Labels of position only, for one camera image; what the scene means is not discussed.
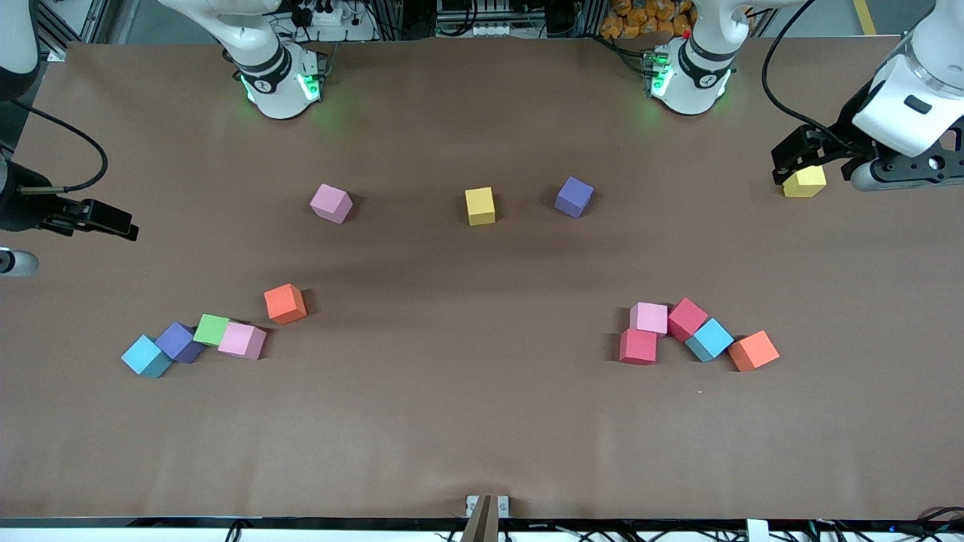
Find white power strip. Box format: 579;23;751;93
290;0;377;42
450;21;522;38

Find aluminium frame profile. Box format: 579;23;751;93
34;0;106;62

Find orange snack bags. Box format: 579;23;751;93
600;0;697;40

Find orange foam cube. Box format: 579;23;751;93
728;330;781;373
263;283;308;325

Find yellow foam cube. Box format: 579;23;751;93
465;187;496;227
782;166;828;199

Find silver metal bracket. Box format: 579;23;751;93
465;495;511;520

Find table cover sheet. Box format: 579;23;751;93
0;36;964;522

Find brown wooden post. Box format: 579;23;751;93
459;495;501;542

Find red foam cube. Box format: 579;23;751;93
619;328;658;366
667;297;709;343

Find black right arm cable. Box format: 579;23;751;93
8;99;109;195

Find green foam cube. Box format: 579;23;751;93
193;314;231;347

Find pink foam cube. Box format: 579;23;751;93
217;321;267;361
310;183;354;225
629;301;670;336

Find purple foam cube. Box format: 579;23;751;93
155;321;206;365
554;176;595;220

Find blue foam cube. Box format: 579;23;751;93
120;335;174;379
684;317;735;364

